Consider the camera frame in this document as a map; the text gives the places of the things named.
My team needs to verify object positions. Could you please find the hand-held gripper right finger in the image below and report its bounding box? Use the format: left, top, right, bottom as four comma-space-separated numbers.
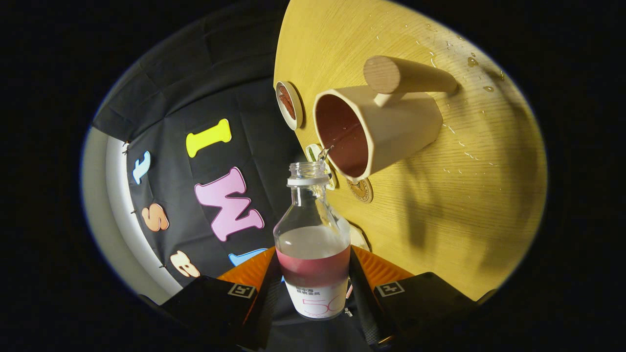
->
348, 246, 490, 351

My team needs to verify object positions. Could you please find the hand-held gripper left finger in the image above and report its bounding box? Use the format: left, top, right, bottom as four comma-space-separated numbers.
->
159, 246, 283, 351

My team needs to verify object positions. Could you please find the clear juice bottle pink label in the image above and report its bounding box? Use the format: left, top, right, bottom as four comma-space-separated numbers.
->
273, 161, 352, 321

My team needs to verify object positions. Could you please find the round brown coaster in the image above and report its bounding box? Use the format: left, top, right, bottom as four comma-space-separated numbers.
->
346, 177, 374, 204

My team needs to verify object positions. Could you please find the beige cup wooden handle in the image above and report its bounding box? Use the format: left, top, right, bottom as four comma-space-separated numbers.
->
313, 55, 459, 182

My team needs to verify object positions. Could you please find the wooden table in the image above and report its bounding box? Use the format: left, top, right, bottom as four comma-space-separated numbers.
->
273, 0, 547, 301

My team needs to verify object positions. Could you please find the white divided dish with beans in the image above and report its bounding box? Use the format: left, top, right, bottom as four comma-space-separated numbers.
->
306, 143, 338, 191

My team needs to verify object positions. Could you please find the white round plate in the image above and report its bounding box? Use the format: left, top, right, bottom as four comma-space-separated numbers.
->
275, 81, 304, 131

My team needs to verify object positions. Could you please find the black backdrop cloth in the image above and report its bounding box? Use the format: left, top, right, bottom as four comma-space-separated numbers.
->
92, 5, 377, 352

